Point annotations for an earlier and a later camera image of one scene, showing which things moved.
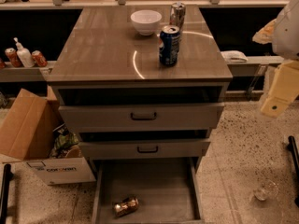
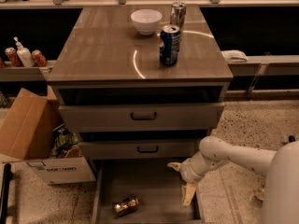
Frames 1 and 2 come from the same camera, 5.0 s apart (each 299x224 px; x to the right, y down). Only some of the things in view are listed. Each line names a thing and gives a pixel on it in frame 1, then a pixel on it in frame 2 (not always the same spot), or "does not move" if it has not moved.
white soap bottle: [24, 55] does not move
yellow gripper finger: [265, 35] -> [176, 165]
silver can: [177, 12] does not move
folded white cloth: [234, 57] does not move
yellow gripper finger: [284, 90] -> [189, 193]
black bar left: [7, 175] does not move
